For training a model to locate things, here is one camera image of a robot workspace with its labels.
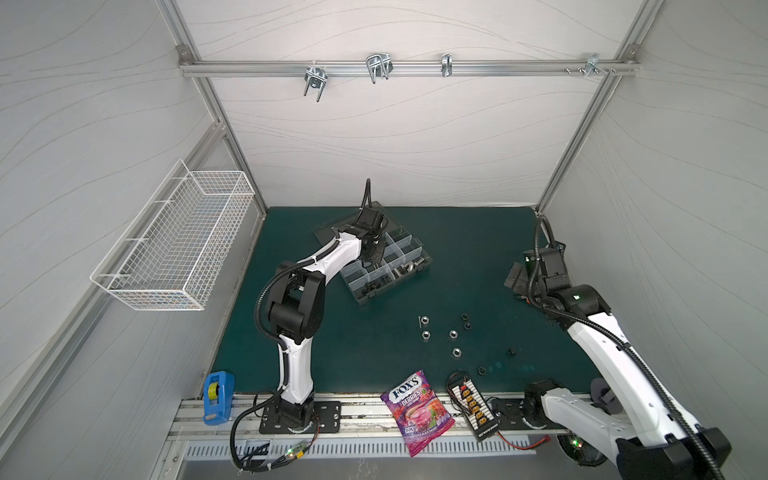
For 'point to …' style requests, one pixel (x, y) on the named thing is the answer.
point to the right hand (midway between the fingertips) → (537, 271)
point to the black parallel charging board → (476, 409)
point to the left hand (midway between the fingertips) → (376, 247)
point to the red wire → (545, 438)
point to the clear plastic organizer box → (405, 255)
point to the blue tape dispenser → (219, 397)
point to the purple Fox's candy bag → (420, 413)
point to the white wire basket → (168, 254)
